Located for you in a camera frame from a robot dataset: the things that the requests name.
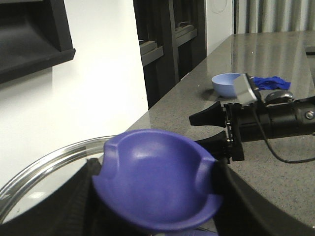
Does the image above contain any grey computer mouse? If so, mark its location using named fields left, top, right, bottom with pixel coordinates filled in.
left=265, top=90, right=295, bottom=105

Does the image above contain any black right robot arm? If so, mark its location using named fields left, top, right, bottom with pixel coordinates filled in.
left=189, top=97, right=315, bottom=236

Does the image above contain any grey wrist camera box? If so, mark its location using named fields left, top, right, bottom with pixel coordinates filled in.
left=233, top=74, right=261, bottom=106

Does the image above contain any black range hood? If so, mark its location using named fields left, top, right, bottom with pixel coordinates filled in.
left=0, top=0, right=75, bottom=83

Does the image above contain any black camera cable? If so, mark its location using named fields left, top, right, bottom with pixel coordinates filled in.
left=252, top=105, right=315, bottom=164

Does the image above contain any light blue bowl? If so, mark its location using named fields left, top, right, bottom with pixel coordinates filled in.
left=211, top=73, right=241, bottom=98

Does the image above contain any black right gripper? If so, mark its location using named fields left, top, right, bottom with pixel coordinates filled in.
left=189, top=101, right=258, bottom=164

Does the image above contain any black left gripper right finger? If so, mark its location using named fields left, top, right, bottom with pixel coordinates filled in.
left=211, top=161, right=315, bottom=236

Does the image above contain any black shelving rack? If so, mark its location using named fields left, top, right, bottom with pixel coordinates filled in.
left=133, top=0, right=206, bottom=107

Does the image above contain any glass lid with purple knob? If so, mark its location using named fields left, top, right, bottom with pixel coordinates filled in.
left=0, top=129, right=223, bottom=236

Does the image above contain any blue crumpled cloth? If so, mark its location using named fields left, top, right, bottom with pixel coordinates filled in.
left=253, top=76, right=291, bottom=90

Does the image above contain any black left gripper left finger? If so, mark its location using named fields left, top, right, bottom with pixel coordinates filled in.
left=0, top=158, right=104, bottom=236

